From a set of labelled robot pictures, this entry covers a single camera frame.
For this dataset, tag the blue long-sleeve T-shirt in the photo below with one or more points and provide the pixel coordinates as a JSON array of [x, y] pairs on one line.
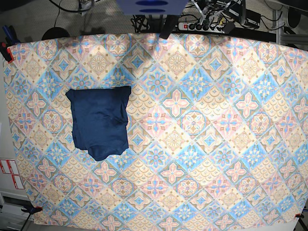
[[100, 120]]

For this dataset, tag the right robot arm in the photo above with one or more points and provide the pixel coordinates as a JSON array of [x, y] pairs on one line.
[[83, 6]]

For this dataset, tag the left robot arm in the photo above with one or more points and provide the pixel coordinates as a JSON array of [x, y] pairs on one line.
[[222, 15]]

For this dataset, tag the patterned tile tablecloth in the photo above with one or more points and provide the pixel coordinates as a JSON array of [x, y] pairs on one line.
[[217, 132]]

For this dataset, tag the white power strip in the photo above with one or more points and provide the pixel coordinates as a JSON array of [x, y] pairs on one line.
[[185, 26]]

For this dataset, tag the round black base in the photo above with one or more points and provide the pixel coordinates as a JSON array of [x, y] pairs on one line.
[[55, 33]]

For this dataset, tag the red-white label stickers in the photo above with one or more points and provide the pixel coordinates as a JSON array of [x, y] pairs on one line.
[[9, 167]]

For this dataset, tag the black clamp lower left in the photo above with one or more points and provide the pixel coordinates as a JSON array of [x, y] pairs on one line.
[[31, 210]]

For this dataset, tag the red-black clamp upper left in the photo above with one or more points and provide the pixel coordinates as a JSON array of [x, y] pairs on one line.
[[6, 52]]

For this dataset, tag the blue clamp upper left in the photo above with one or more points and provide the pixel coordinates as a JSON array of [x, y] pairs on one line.
[[11, 36]]

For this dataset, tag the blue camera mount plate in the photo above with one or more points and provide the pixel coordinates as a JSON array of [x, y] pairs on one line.
[[135, 7]]

